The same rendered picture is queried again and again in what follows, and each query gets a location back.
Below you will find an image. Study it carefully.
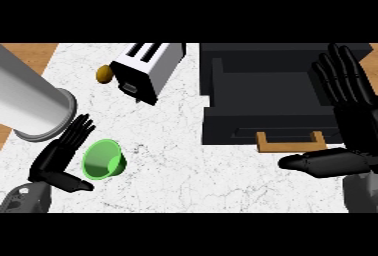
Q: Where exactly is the wooden drawer handle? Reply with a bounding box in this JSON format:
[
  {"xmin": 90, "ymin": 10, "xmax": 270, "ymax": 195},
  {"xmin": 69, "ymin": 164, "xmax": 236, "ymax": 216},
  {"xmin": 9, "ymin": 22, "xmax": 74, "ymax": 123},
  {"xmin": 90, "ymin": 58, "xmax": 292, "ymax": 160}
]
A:
[{"xmin": 255, "ymin": 130, "xmax": 329, "ymax": 154}]

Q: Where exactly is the green cup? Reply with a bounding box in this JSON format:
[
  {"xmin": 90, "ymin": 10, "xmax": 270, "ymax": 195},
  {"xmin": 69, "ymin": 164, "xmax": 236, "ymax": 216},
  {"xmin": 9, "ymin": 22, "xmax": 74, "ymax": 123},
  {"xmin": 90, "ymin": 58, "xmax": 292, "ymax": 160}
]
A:
[{"xmin": 80, "ymin": 138, "xmax": 128, "ymax": 181}]

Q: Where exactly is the dark grey cabinet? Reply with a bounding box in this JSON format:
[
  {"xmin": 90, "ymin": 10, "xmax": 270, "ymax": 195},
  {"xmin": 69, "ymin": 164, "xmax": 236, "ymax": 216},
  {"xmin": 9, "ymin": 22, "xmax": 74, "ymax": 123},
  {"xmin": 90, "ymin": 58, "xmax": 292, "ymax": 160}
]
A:
[{"xmin": 198, "ymin": 43, "xmax": 374, "ymax": 107}]

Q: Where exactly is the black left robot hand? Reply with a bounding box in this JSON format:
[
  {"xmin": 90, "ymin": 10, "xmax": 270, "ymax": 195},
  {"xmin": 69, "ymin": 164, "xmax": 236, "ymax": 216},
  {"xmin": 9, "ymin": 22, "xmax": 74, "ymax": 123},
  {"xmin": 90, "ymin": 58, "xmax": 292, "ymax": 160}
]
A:
[{"xmin": 27, "ymin": 113, "xmax": 97, "ymax": 194}]

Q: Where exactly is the brown oval fruit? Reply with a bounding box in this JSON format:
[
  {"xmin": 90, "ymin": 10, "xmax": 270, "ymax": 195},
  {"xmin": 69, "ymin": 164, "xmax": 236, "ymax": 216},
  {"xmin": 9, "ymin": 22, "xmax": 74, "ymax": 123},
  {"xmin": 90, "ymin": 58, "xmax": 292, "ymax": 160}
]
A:
[{"xmin": 94, "ymin": 64, "xmax": 115, "ymax": 85}]

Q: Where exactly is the dark grey open drawer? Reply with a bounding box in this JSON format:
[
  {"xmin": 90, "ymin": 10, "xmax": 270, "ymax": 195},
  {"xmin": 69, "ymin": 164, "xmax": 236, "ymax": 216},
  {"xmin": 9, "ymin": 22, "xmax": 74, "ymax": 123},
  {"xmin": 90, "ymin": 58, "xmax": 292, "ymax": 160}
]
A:
[{"xmin": 201, "ymin": 57, "xmax": 347, "ymax": 146}]

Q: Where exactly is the large grey cylinder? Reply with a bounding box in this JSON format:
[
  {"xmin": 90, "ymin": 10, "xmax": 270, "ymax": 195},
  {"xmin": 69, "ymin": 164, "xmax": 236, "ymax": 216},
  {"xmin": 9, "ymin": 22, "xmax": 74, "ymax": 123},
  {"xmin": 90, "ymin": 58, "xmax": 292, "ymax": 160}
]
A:
[{"xmin": 0, "ymin": 43, "xmax": 78, "ymax": 143}]

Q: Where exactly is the white and black toaster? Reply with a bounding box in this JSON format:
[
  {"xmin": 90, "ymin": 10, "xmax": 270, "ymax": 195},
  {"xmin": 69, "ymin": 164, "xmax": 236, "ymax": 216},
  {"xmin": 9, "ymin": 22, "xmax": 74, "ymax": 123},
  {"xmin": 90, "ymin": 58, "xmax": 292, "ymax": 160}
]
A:
[{"xmin": 108, "ymin": 43, "xmax": 187, "ymax": 107}]

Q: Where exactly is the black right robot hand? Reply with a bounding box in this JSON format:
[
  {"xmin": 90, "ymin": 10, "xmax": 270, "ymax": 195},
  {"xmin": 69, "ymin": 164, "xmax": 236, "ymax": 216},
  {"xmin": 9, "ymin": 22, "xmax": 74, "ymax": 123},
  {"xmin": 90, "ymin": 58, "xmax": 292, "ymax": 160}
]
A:
[{"xmin": 276, "ymin": 43, "xmax": 378, "ymax": 179}]

